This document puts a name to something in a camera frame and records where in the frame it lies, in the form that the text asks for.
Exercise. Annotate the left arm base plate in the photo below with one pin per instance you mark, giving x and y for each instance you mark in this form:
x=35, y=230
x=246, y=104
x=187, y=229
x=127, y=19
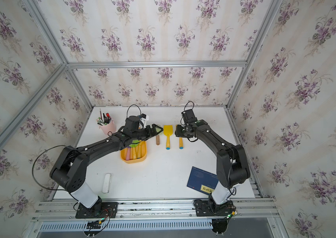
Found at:
x=106, y=209

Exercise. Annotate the yellow shovel blue tip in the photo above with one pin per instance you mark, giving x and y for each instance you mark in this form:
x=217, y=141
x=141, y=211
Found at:
x=168, y=131

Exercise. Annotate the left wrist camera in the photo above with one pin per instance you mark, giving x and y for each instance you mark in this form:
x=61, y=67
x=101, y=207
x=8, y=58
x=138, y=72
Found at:
x=143, y=120

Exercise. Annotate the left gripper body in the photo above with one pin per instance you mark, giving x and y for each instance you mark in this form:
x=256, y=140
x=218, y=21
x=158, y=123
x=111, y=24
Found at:
x=143, y=134

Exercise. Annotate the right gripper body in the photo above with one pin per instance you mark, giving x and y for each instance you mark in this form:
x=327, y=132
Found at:
x=181, y=131

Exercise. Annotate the green round spatula wooden handle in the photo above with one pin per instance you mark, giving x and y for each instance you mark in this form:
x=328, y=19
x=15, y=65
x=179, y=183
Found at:
x=157, y=140

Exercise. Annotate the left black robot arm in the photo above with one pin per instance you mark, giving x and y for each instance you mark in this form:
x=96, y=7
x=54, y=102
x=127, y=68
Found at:
x=70, y=168

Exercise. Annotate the blue book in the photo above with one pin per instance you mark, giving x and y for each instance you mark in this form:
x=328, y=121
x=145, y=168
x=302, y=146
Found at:
x=202, y=181

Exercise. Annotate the pink pen cup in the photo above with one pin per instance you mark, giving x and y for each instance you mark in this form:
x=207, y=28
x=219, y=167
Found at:
x=105, y=123

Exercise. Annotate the yellow storage box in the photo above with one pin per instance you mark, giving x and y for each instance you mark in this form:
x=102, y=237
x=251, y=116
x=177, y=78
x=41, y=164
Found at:
x=134, y=153

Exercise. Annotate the white eraser bar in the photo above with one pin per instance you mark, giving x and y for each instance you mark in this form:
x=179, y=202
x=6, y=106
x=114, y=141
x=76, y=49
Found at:
x=106, y=183

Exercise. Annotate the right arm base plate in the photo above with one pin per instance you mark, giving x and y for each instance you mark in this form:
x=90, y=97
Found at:
x=207, y=208

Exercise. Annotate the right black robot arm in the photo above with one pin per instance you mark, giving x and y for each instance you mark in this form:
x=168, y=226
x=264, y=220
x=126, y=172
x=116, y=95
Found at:
x=232, y=167

